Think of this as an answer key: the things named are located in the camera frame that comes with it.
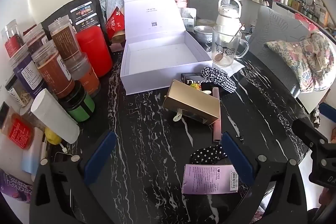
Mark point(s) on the clear jar with red label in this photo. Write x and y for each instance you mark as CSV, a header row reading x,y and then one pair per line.
x,y
11,41

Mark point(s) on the purple printed packet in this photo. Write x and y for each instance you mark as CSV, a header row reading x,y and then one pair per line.
x,y
15,184

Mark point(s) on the red snack packet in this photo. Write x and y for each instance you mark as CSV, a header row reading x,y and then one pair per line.
x,y
115,22

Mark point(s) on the red label spice bottle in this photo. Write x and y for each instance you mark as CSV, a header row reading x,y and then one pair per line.
x,y
17,129

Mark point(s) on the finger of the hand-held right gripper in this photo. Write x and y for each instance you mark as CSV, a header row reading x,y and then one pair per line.
x,y
307,130
328,109

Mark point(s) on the white plastic tube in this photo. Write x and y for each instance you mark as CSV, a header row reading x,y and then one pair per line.
x,y
55,117

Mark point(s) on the metal spoon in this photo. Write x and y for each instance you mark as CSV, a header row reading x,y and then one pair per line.
x,y
237,31

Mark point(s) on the clear jar of dark contents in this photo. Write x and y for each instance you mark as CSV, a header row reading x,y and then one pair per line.
x,y
35,39

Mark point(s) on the short jar with orange label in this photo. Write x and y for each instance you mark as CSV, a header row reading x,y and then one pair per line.
x,y
86,77

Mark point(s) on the floral cushion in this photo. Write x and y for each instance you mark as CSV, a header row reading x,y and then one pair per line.
x,y
307,61

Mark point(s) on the white paper napkin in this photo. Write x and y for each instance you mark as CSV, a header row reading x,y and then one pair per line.
x,y
235,67

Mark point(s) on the tall jar with brown label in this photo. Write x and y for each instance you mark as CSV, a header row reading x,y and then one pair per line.
x,y
65,37

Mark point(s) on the black polka dot hair band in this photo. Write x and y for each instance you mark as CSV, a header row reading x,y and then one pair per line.
x,y
207,154

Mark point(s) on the row of shelf bottles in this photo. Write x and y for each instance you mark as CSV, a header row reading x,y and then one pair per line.
x,y
302,5

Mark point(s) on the red cylinder canister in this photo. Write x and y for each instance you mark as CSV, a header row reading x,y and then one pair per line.
x,y
93,50

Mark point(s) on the black white checked scrunchie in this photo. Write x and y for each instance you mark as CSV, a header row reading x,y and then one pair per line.
x,y
223,81

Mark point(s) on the blue and white pack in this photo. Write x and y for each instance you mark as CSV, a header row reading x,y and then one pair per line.
x,y
31,158

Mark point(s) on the pink paper cup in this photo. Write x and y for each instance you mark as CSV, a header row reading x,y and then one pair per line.
x,y
180,1

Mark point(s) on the pink plastic bag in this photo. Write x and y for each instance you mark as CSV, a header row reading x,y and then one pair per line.
x,y
307,22

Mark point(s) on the purple card packet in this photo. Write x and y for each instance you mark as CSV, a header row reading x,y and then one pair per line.
x,y
207,178

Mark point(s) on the glass mug with cartoon print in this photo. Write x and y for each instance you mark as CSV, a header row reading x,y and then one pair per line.
x,y
223,50

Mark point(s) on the black jar with green label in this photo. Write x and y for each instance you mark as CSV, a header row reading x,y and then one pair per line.
x,y
78,107

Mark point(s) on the jar of orange brown powder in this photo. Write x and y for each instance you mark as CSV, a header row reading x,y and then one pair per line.
x,y
52,74

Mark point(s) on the gold cardboard box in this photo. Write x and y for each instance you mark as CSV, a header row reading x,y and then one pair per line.
x,y
193,104

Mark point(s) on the seed jar with black lid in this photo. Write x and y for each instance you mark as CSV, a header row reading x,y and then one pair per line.
x,y
15,94

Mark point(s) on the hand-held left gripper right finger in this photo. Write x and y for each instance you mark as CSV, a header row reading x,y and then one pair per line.
x,y
237,155

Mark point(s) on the white gift box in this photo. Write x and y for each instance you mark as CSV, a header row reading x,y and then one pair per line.
x,y
157,53

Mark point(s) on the black box with white print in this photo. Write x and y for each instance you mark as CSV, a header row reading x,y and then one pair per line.
x,y
190,79

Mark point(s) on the black printed pouch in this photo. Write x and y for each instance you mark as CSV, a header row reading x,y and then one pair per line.
x,y
84,8

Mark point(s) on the jar with purple label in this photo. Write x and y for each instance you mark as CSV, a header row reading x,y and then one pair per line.
x,y
26,74

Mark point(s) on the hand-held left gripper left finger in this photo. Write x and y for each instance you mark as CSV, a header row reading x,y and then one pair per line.
x,y
101,155

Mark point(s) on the yellow green candy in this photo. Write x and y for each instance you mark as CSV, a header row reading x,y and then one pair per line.
x,y
194,86

